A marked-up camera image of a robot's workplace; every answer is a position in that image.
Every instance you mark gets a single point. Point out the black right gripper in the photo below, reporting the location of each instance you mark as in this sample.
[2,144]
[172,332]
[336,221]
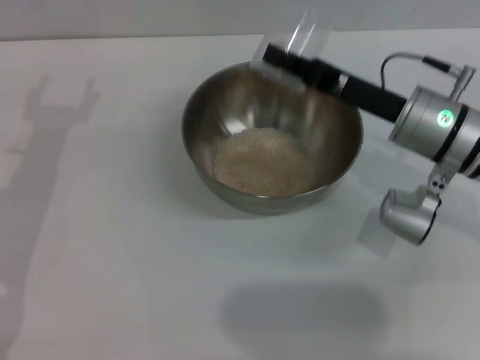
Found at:
[367,97]

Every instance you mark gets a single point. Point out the white rice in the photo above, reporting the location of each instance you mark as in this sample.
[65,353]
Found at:
[262,161]

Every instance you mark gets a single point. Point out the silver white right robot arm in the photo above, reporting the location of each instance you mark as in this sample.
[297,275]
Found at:
[431,123]

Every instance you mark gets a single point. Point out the clear plastic measuring cup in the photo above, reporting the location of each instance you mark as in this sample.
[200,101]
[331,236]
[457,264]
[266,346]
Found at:
[307,33]

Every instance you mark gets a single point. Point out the stainless steel mixing bowl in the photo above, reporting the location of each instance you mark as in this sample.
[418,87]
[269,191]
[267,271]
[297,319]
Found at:
[210,123]

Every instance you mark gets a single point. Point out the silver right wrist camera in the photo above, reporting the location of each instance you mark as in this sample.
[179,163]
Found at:
[408,217]

